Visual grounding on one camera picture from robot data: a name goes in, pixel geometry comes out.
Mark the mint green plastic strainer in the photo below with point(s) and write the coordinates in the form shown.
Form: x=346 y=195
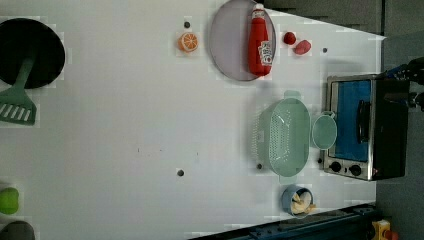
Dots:
x=281 y=137

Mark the orange half slice toy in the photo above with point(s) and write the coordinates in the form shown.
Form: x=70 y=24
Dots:
x=187 y=42

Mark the red ketchup bottle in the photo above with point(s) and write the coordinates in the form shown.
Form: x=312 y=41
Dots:
x=260 y=54

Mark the grey round plate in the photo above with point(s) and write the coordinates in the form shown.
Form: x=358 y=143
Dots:
x=229 y=36

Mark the mint green cup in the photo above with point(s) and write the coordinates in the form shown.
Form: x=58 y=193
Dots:
x=324 y=130

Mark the dark red strawberry toy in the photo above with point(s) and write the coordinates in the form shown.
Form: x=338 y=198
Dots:
x=289 y=38

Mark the pink red strawberry toy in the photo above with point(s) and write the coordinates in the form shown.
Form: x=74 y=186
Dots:
x=302 y=47

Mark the blue bowl with chips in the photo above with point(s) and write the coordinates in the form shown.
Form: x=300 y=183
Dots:
x=297 y=201

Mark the silver black toaster oven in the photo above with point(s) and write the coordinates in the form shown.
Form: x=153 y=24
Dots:
x=372 y=124

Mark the green slotted spatula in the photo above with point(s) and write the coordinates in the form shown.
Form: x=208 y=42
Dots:
x=16 y=106

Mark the black round pan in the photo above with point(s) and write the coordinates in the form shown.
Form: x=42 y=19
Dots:
x=20 y=35

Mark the green apple toy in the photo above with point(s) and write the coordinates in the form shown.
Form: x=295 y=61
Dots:
x=9 y=201

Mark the dark grey object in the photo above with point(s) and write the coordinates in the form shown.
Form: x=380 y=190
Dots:
x=17 y=230

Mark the blue metal table frame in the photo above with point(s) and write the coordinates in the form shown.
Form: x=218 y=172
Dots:
x=351 y=223

